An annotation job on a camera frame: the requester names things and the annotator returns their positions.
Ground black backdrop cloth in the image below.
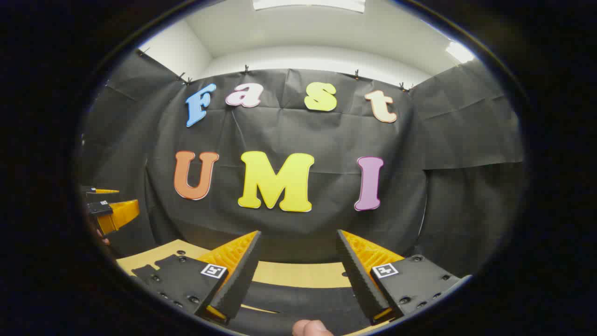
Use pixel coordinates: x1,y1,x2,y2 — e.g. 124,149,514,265
77,49,525,278

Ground long ceiling light panel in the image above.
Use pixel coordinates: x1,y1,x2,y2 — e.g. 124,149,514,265
252,0,367,13

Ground dark grey jeans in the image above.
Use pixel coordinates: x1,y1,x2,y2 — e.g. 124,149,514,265
229,280,374,336

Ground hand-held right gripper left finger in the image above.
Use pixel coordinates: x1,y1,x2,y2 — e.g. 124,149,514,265
132,230,262,325

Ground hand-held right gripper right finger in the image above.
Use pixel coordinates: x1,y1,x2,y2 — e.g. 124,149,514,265
336,229,472,326

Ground small ceiling light panel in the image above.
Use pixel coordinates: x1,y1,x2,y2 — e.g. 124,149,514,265
444,41,475,64

